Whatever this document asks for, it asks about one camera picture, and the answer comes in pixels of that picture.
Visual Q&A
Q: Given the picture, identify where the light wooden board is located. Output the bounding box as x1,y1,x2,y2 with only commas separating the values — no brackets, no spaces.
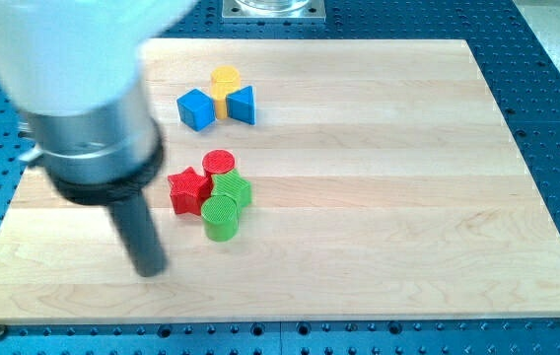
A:
0,39,560,325

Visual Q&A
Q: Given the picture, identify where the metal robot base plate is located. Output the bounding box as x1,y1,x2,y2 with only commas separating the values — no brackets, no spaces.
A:
222,0,326,22

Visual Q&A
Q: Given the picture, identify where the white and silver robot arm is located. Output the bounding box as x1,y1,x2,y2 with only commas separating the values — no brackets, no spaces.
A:
0,0,195,205

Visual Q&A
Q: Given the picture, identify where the blue triangle block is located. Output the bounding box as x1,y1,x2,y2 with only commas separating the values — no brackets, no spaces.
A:
226,86,256,125

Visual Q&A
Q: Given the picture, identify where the red star block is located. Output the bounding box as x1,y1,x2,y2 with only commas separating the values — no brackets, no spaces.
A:
168,167,213,216

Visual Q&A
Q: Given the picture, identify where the red cylinder block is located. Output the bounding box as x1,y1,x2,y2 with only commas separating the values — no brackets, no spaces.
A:
202,149,236,177

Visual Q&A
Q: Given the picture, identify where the green cylinder block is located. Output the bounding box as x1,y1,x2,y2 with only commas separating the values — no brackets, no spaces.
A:
201,195,239,242

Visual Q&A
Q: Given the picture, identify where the green star block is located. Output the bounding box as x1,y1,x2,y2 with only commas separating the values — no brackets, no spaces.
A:
211,169,252,212

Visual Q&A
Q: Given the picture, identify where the yellow cylinder block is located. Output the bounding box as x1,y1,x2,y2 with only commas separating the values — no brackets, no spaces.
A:
210,65,241,119

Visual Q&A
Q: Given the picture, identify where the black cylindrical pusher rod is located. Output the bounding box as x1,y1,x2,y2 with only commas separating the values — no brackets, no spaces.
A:
106,192,168,277

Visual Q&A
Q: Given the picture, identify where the blue cube block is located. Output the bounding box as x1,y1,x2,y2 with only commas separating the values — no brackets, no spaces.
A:
176,89,216,131

